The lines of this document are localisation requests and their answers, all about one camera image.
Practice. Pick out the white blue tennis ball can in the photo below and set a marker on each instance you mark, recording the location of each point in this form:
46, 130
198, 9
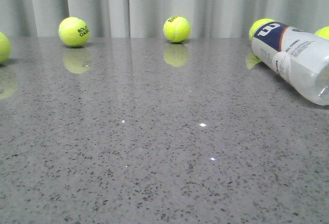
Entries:
300, 58

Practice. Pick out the centre tennis ball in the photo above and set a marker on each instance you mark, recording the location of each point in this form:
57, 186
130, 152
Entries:
176, 29

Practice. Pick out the Roland Garros tennis ball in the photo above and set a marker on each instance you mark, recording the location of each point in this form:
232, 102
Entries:
73, 32

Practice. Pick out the Wilson tennis ball right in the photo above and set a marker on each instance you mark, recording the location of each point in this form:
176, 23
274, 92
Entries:
258, 24

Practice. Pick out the far left tennis ball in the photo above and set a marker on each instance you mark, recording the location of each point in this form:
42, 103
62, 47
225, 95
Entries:
5, 47

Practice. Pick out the far right tennis ball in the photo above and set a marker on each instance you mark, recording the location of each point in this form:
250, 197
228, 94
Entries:
323, 32

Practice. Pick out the grey curtain backdrop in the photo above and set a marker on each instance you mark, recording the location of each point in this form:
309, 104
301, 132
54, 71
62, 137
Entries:
145, 18

